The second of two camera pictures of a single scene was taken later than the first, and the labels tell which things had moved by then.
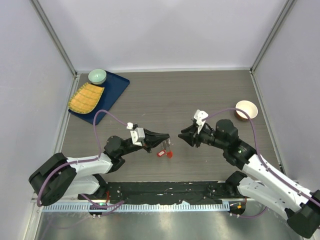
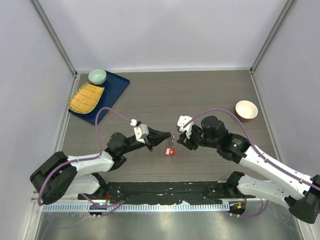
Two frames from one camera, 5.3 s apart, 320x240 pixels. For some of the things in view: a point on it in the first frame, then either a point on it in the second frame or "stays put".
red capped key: [161, 153] to [167, 151]
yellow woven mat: [86, 99] stays put
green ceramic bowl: [97, 76] stays put
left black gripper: [152, 139] stays put
